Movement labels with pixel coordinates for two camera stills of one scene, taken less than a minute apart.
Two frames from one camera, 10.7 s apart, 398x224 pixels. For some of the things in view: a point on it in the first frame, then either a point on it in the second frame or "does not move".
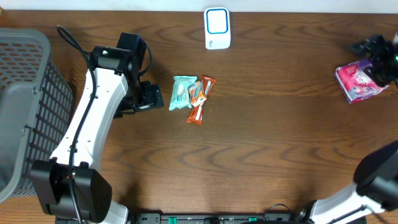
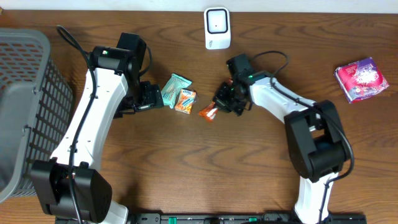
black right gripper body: [367, 45] -> [226, 96]
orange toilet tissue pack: [197, 94] -> [185, 101]
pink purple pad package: [355, 83] does not move
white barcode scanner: [217, 28] does not move
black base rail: [204, 218] does not move
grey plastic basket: [36, 108] does not move
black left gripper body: [152, 97] does not move
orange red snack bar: [196, 116] -> [209, 112]
